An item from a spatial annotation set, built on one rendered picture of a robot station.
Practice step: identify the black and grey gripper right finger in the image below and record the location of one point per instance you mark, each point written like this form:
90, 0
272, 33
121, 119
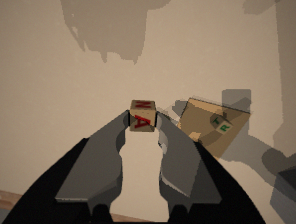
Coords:
191, 176

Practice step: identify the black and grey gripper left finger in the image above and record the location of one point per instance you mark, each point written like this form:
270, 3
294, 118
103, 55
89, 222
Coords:
90, 173

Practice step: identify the tan mat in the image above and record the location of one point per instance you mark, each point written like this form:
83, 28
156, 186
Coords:
195, 122

